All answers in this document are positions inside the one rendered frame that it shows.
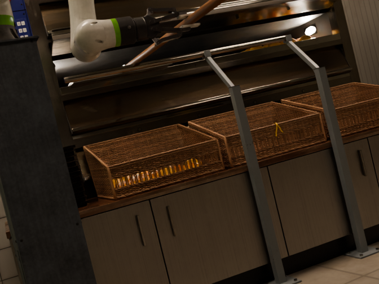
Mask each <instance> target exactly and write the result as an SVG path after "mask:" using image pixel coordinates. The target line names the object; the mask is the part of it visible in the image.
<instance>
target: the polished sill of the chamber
mask: <svg viewBox="0 0 379 284"><path fill-rule="evenodd" d="M339 39H341V36H340V33H338V34H332V35H326V36H323V37H317V38H312V39H307V40H302V41H297V42H294V44H295V45H296V46H297V47H305V46H310V45H315V44H319V43H324V42H330V41H335V40H339ZM285 50H291V48H290V47H289V46H288V45H287V44H283V45H277V46H271V47H266V48H260V49H257V50H251V51H245V52H240V53H236V54H231V55H225V56H220V57H214V58H212V59H213V60H214V61H215V63H216V64H220V63H226V62H229V61H235V60H240V59H246V58H249V57H255V56H260V55H265V54H271V53H274V52H280V51H285ZM204 66H209V64H208V62H207V61H206V60H199V61H194V62H190V63H185V64H179V65H173V66H168V67H164V68H159V69H153V70H148V71H144V72H139V73H133V74H127V75H124V76H118V77H113V78H107V79H101V80H98V81H92V82H87V83H82V84H77V85H72V86H67V87H61V88H60V92H61V95H66V94H71V93H75V92H80V91H86V90H90V89H94V88H99V87H105V86H110V85H116V84H119V83H125V82H130V81H136V80H139V79H145V78H150V77H155V76H161V75H164V74H170V73H175V72H181V71H184V70H190V69H195V68H200V67H204Z"/></svg>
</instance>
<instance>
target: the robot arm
mask: <svg viewBox="0 0 379 284"><path fill-rule="evenodd" d="M68 4H69V15H70V50H71V52H72V54H73V56H74V57H75V58H76V59H77V60H79V61H81V62H85V63H89V62H92V61H94V60H96V59H97V58H98V57H99V55H100V53H101V51H103V50H106V49H108V48H112V47H118V46H125V45H132V44H134V43H135V42H136V41H139V40H144V39H150V40H153V41H154V43H155V46H158V45H159V44H160V43H163V42H167V41H171V40H174V39H178V38H180V37H181V36H182V32H188V31H190V30H191V28H195V27H198V26H199V25H200V23H195V24H188V25H182V26H181V27H179V28H161V27H160V23H161V22H163V21H166V20H170V19H173V18H176V17H177V19H184V18H187V17H188V16H189V15H191V14H192V13H190V14H188V13H187V12H186V11H183V12H177V11H176V8H175V7H170V8H153V7H148V9H147V14H146V15H145V16H143V17H136V18H131V17H130V16H127V17H119V18H115V19H107V20H97V19H96V14H95V6H94V0H68ZM165 13H172V14H170V15H166V16H163V17H159V18H154V17H152V16H151V15H152V14H165ZM160 33H177V34H175V35H171V36H168V37H164V38H161V39H159V38H155V37H156V36H157V35H158V34H160ZM14 38H20V37H19V36H18V34H17V32H16V30H15V26H14V16H13V13H12V8H11V4H10V0H0V41H2V40H7V39H14Z"/></svg>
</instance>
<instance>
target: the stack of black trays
mask: <svg viewBox="0 0 379 284"><path fill-rule="evenodd" d="M75 147H76V145H70V146H67V147H63V150H64V154H65V159H66V162H67V166H68V170H69V174H70V179H71V182H72V186H73V190H74V195H75V198H76V202H77V207H78V208H80V207H84V206H87V203H86V202H88V200H86V199H85V197H87V196H86V195H84V193H83V192H85V190H83V187H84V186H85V185H82V183H81V182H82V181H83V180H81V179H80V176H82V175H80V173H79V171H81V170H79V169H78V166H80V165H76V161H78V160H76V161H75V159H74V151H76V150H74V149H73V148H75ZM75 156H76V155H75Z"/></svg>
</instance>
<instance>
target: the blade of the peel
mask: <svg viewBox="0 0 379 284"><path fill-rule="evenodd" d="M171 64H173V63H170V64H164V65H159V66H153V67H149V68H144V69H138V70H132V71H129V72H126V73H117V74H112V75H108V76H102V77H97V78H92V79H86V80H82V81H77V82H71V83H69V85H68V86H72V85H77V84H82V83H87V82H92V81H98V80H101V79H107V78H113V77H118V76H124V75H127V74H133V73H139V72H144V71H148V70H153V69H159V68H164V67H168V66H169V65H171Z"/></svg>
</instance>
